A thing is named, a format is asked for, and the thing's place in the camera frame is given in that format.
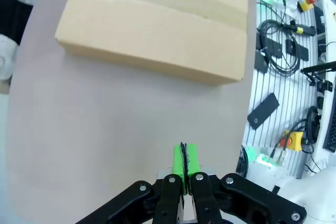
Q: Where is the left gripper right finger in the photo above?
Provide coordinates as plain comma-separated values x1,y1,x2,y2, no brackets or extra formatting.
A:
185,142,308,224

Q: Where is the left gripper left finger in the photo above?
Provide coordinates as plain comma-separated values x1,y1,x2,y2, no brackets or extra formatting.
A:
75,142,188,224

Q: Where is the brown cardboard box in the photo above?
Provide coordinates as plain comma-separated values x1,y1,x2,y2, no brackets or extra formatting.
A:
54,0,249,87

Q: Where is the long black power brick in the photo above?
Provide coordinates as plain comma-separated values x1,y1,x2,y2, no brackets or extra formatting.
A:
247,92,280,131

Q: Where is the yellow emergency stop button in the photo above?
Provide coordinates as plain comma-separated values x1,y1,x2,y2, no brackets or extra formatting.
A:
297,0,317,13
280,130,305,153

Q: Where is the black keyboard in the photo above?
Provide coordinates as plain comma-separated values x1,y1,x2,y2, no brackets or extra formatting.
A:
322,112,336,153

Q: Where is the black tool with yellow band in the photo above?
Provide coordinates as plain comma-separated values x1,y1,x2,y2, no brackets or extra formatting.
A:
282,21,318,37

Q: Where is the white side desk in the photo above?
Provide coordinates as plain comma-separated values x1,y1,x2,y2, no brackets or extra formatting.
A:
313,0,336,158

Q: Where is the black cable loop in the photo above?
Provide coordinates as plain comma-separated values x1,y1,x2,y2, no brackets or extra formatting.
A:
235,145,250,179

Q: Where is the white slotted base plate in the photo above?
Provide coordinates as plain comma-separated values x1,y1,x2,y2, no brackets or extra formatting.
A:
240,0,329,180

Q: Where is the small black cable coil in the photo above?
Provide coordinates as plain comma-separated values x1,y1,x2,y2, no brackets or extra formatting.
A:
305,105,321,145

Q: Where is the large black cable coil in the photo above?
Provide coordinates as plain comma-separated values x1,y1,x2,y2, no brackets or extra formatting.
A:
258,18,302,77

